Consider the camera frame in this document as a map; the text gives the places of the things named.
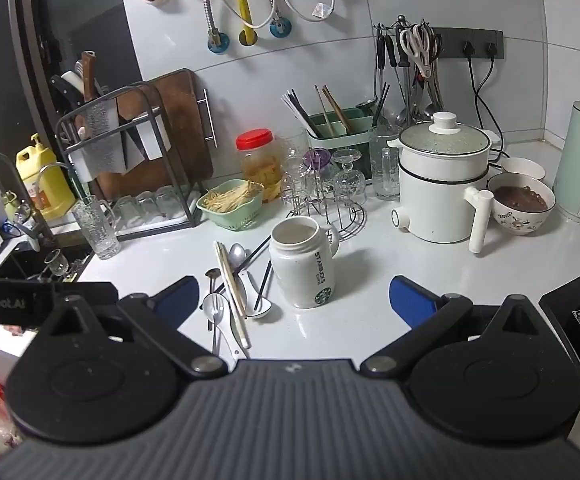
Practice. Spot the small stemmed glass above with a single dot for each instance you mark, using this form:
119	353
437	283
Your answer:
56	260

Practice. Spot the glass pot lid white knob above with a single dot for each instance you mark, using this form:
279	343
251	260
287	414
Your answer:
442	122

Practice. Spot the metal utensil hanging stand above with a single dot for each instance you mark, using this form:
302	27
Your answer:
401	21

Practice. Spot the red-lidded plastic jar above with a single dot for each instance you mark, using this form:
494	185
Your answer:
255	140

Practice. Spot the white drain tray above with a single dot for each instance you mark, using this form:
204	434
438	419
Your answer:
170	222

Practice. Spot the floral ceramic bowl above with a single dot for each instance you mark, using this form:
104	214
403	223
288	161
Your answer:
520	222

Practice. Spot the grey textured knife holder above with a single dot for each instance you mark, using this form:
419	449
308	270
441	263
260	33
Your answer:
100	155

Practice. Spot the stemmed crystal glass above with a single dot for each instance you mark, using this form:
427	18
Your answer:
349	182
297	177

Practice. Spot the yellow detergent bottle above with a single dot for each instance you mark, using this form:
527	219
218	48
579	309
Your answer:
45	180

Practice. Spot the small steel ladle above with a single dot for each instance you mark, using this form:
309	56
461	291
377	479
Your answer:
365	104

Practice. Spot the tall textured glass mug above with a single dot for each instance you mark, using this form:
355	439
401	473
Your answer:
385	165
95	230

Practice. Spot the white ceramic soup spoon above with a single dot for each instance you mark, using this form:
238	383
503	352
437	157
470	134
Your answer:
230	335

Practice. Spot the black sink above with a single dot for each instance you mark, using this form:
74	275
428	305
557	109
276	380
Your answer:
20	265

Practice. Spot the wooden cutting board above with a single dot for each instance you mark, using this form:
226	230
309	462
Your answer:
180	125

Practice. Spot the white electric cooking pot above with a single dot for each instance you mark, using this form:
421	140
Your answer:
435	200

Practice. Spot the dark wall power strip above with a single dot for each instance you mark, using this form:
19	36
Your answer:
452	42

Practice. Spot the red patterned bag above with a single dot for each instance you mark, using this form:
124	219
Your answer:
0	410

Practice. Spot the plain white bowl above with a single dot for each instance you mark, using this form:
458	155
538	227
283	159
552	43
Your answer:
522	167

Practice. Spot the purple-footed glass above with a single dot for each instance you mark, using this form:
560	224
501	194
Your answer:
316	157

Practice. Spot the green plastic basket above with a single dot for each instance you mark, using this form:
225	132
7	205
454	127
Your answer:
230	217

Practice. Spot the small green bottle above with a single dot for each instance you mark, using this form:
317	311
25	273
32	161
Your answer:
11	207

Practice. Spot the green utensil caddy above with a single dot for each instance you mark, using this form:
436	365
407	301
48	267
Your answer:
360	122

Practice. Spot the clear drinking glass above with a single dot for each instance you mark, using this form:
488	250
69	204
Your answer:
166	202
146	206
125	209

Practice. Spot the dark glass window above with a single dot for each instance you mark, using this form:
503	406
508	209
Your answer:
85	10

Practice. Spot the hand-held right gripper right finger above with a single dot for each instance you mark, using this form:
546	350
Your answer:
410	302

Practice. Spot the enoki mushrooms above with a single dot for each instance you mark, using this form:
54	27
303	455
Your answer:
230	197

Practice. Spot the black-rimmed white soup spoon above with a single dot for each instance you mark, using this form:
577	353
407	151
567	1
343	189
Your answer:
260	311

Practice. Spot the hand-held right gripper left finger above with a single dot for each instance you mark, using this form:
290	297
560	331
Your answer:
177	300

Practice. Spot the blue pipe wall flange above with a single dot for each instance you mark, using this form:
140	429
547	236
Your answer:
280	30
217	46

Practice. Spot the brown food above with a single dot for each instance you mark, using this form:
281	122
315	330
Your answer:
520	197

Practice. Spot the small brown spoon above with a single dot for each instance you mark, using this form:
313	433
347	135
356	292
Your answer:
213	275

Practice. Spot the white mug green logo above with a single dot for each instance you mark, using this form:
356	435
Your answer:
300	265

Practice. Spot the black metal kitchen rack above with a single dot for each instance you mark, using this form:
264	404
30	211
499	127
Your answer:
61	135

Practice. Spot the steel kitchen faucet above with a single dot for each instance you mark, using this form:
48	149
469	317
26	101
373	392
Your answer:
35	230

